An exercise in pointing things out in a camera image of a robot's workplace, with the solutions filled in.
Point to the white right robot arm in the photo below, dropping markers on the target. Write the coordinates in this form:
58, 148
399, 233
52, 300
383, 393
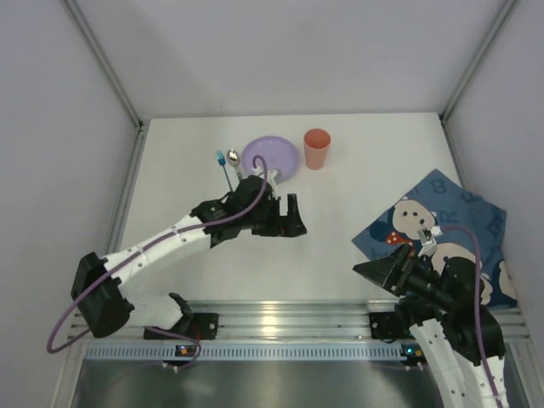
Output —
461, 340

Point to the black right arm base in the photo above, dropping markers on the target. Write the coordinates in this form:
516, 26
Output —
387, 327

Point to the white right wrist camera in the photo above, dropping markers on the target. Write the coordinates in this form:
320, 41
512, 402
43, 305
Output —
427, 237

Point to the right aluminium frame post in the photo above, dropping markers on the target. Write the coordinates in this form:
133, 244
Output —
485, 45

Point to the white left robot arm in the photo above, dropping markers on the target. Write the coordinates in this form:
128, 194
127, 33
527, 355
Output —
105, 288

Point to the aluminium frame post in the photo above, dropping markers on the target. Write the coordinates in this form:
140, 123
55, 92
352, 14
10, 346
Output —
80, 21
485, 45

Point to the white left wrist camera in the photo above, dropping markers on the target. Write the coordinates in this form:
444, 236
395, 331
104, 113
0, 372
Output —
271, 176

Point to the purple plastic plate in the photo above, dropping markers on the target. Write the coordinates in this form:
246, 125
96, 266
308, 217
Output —
280, 154

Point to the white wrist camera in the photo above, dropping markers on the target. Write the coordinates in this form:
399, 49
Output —
427, 237
271, 176

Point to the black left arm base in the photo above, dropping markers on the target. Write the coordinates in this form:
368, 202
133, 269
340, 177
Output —
201, 326

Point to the left aluminium frame post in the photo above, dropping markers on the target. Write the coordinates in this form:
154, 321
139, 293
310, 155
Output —
80, 21

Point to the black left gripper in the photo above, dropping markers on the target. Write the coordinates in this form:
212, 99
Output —
275, 217

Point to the blue cartoon placemat cloth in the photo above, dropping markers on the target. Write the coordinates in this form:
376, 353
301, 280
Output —
438, 201

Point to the aluminium mounting rail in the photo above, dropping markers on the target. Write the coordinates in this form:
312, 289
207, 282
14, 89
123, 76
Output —
343, 321

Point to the white slotted cable duct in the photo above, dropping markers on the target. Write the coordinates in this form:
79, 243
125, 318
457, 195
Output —
254, 351

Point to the orange plastic cup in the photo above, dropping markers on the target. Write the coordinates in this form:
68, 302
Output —
316, 144

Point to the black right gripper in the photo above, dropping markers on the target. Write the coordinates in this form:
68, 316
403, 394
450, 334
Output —
402, 273

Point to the blue handled fork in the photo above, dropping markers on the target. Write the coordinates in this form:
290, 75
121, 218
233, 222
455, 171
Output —
222, 163

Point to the green handled metal spoon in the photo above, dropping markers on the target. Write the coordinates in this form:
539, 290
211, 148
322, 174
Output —
234, 160

